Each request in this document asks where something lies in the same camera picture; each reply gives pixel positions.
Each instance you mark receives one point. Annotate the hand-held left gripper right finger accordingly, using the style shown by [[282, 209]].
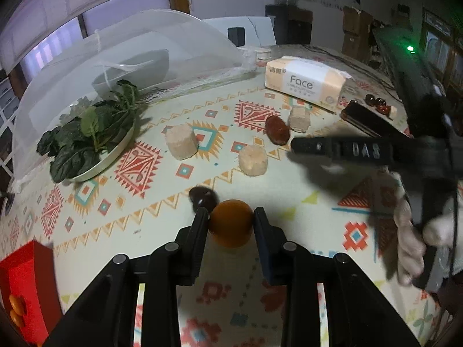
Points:
[[266, 256]]

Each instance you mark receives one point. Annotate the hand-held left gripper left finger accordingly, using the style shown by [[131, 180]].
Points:
[[197, 245]]

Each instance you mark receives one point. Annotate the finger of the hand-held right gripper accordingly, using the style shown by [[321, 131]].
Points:
[[343, 150]]

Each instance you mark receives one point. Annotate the orange tangerine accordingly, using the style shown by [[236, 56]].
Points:
[[231, 224]]

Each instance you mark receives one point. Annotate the person's right hand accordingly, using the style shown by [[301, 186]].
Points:
[[408, 242]]

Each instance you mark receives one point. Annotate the black smartphone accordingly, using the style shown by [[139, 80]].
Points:
[[361, 115]]

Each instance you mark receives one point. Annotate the small sugarcane piece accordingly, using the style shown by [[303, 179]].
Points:
[[393, 112]]

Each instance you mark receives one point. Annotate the small red date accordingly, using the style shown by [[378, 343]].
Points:
[[383, 110]]

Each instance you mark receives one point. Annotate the small dark red fruit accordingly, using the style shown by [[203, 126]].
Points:
[[379, 101]]

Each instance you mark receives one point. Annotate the small dark round fruit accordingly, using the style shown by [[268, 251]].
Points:
[[369, 98]]

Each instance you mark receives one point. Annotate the white orange tissue pack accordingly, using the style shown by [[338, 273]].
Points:
[[304, 81]]

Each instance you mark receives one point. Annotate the wooden glass cabinet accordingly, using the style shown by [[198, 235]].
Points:
[[436, 39]]

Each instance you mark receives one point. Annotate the brown cardboard box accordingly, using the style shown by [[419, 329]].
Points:
[[356, 20], [353, 45]]

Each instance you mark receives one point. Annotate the brownish sugarcane piece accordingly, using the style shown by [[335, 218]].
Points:
[[182, 141]]

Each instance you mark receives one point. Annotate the pale round plate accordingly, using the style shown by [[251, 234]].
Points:
[[108, 159]]

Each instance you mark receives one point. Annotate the small white container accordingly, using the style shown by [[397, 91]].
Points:
[[263, 54]]

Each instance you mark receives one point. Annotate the black box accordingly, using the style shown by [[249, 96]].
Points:
[[275, 23]]

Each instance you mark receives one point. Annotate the green spinach leaves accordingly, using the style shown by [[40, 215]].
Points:
[[94, 126]]

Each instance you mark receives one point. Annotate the red box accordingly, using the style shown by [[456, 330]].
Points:
[[29, 271]]

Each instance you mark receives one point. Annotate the grey bowl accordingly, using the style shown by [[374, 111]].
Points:
[[144, 68]]

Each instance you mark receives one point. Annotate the white mesh food cover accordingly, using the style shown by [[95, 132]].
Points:
[[181, 36]]

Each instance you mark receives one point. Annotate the window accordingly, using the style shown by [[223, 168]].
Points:
[[54, 25]]

